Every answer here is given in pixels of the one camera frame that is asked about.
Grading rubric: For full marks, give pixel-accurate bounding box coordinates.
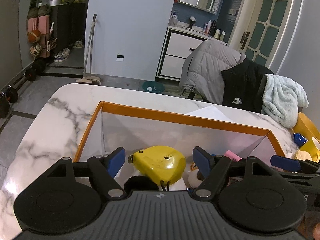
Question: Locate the green basin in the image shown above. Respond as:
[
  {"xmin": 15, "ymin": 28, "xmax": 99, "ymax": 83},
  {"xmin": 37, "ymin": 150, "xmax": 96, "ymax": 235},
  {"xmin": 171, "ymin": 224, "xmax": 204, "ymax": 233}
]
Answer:
[{"xmin": 142, "ymin": 81, "xmax": 165, "ymax": 94}]

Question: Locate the black jacket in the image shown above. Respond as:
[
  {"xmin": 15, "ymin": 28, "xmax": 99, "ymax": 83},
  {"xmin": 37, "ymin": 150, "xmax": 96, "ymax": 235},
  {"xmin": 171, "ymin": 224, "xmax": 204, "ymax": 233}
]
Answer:
[{"xmin": 221, "ymin": 59, "xmax": 274, "ymax": 113}]

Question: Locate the black dumbbell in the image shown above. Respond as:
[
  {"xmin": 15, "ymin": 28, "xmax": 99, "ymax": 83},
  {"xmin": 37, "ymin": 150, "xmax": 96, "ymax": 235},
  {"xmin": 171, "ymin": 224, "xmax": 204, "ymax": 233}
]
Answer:
[{"xmin": 0, "ymin": 85, "xmax": 18, "ymax": 118}]

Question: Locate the broom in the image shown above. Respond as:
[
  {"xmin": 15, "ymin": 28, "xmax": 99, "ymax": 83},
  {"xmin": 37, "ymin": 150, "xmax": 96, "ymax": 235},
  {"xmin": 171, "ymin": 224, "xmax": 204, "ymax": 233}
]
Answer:
[{"xmin": 76, "ymin": 14, "xmax": 101, "ymax": 86}]

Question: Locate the orange storage box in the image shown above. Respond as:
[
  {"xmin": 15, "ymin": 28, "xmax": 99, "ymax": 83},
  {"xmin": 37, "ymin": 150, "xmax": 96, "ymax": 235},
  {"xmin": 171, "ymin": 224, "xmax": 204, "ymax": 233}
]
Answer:
[{"xmin": 73, "ymin": 101, "xmax": 286, "ymax": 193}]

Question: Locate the yellow bowl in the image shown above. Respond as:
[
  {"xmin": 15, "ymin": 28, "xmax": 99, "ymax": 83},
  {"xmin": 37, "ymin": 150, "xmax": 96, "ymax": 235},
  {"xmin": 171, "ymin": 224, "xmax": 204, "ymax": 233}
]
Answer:
[{"xmin": 293, "ymin": 112, "xmax": 320, "ymax": 140}]

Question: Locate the white panda plush toy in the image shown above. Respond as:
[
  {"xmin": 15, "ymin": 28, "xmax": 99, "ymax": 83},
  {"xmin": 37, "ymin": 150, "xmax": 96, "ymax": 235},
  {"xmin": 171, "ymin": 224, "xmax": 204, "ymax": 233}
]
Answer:
[{"xmin": 122, "ymin": 172, "xmax": 187, "ymax": 192}]

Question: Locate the grey puffer jacket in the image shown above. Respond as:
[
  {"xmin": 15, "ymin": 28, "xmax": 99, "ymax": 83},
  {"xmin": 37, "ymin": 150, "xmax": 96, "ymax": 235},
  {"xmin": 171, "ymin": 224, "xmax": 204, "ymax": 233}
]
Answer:
[{"xmin": 179, "ymin": 40, "xmax": 246, "ymax": 105}]

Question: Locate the dark hallway cabinet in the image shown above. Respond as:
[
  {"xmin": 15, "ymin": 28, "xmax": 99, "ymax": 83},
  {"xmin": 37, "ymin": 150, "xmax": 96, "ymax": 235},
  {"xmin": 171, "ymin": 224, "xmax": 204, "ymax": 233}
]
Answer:
[{"xmin": 50, "ymin": 3, "xmax": 86, "ymax": 53}]

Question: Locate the yellow tape measure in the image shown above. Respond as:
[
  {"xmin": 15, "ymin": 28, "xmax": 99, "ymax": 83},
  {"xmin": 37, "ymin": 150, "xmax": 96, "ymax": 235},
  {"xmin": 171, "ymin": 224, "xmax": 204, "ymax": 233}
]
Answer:
[{"xmin": 128, "ymin": 146, "xmax": 186, "ymax": 186}]

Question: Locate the light blue fleece blanket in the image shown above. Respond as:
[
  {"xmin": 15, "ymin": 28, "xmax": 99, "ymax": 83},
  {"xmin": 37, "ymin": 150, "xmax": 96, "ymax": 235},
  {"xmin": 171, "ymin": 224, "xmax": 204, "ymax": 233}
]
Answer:
[{"xmin": 261, "ymin": 74, "xmax": 309, "ymax": 128}]

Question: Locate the sailor dog plush toy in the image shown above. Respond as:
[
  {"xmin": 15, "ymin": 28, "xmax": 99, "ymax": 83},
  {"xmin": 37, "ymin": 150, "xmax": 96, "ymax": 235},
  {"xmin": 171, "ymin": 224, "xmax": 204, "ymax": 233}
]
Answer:
[{"xmin": 187, "ymin": 162, "xmax": 204, "ymax": 190}]

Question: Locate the pink wallet case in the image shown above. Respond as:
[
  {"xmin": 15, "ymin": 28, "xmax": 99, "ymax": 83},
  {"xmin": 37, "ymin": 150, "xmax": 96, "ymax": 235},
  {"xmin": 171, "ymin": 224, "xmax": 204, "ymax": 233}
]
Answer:
[{"xmin": 224, "ymin": 150, "xmax": 241, "ymax": 161}]

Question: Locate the yellow mug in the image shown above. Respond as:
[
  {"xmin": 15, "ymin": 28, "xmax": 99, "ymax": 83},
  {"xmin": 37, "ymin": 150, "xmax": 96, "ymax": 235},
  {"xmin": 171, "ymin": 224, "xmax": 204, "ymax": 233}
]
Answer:
[{"xmin": 300, "ymin": 137, "xmax": 320, "ymax": 162}]

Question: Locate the person's hand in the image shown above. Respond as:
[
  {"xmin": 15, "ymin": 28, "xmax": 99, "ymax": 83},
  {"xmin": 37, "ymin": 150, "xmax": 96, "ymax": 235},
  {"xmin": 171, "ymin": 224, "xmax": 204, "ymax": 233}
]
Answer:
[{"xmin": 297, "ymin": 215, "xmax": 320, "ymax": 240}]

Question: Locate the white paper sheet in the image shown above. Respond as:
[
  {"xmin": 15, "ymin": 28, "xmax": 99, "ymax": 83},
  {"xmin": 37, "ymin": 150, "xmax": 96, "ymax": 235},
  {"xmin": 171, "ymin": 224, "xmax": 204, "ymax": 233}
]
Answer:
[{"xmin": 185, "ymin": 105, "xmax": 235, "ymax": 123}]

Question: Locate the glass panel door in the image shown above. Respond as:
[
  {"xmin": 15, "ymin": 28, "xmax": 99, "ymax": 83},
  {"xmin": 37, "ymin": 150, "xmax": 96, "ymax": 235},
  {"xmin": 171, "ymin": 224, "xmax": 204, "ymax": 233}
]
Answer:
[{"xmin": 239, "ymin": 0, "xmax": 292, "ymax": 68}]

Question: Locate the white vanity cabinet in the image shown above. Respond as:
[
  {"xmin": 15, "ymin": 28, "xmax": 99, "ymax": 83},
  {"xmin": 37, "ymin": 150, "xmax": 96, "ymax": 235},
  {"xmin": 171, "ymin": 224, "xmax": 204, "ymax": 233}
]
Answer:
[{"xmin": 156, "ymin": 25, "xmax": 215, "ymax": 81}]

